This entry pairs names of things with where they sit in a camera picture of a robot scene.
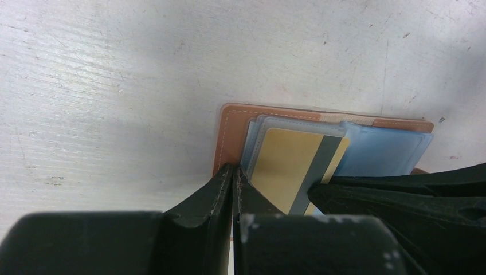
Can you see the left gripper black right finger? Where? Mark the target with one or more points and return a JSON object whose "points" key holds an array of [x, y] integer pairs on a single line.
{"points": [[267, 241]]}

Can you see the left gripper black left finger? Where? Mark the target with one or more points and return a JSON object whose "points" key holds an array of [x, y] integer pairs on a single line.
{"points": [[190, 238]]}

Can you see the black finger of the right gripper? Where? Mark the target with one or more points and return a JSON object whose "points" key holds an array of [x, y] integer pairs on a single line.
{"points": [[438, 219]]}

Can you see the tan striped credit card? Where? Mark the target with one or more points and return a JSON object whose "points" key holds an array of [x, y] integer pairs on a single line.
{"points": [[290, 162]]}

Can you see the brown leather card holder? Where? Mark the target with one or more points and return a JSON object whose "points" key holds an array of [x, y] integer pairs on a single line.
{"points": [[379, 146]]}

